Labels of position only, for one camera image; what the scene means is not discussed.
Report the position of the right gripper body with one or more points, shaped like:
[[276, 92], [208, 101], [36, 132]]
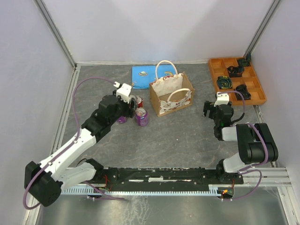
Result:
[[213, 109]]

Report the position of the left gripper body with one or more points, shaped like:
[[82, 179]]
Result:
[[125, 110]]

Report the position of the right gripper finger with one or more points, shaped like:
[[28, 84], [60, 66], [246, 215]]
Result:
[[205, 112], [207, 104]]

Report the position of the purple fanta can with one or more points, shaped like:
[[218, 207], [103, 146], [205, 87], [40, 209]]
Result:
[[122, 119], [141, 115]]

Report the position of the red coke can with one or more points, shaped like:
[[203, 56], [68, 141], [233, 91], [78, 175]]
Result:
[[139, 101], [133, 97]]

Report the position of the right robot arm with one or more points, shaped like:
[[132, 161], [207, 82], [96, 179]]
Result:
[[256, 145]]

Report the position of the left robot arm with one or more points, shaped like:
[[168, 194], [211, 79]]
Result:
[[44, 180]]

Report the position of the rolled blue yellow sock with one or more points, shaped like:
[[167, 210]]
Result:
[[224, 82]]

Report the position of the rolled dark sock front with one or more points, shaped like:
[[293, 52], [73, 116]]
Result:
[[242, 89]]

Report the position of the blue printed folded cloth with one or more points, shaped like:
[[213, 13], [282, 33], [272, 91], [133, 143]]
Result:
[[143, 75]]

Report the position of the orange wooden compartment tray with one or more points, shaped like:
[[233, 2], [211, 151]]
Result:
[[218, 67]]

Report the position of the rolled black sock middle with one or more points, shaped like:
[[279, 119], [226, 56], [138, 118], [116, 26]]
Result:
[[235, 72]]

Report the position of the rolled sock top corner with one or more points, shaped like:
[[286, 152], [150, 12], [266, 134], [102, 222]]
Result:
[[245, 61]]

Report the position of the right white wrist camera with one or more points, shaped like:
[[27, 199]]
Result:
[[222, 98]]

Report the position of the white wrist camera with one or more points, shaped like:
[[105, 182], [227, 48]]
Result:
[[123, 91], [222, 98]]

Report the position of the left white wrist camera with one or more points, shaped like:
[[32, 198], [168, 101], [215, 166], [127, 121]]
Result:
[[123, 91]]

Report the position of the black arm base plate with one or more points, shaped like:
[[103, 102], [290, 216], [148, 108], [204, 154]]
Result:
[[164, 179]]

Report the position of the light blue cable duct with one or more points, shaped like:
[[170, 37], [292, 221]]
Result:
[[83, 189]]

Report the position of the aluminium frame rail front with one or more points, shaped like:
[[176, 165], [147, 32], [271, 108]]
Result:
[[266, 176]]

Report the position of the right corner aluminium post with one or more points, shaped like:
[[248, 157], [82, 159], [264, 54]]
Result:
[[263, 25]]

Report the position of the corner aluminium post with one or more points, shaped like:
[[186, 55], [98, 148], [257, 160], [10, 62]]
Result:
[[55, 31], [263, 25]]

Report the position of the left corner aluminium post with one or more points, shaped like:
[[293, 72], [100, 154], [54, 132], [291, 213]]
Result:
[[55, 31]]

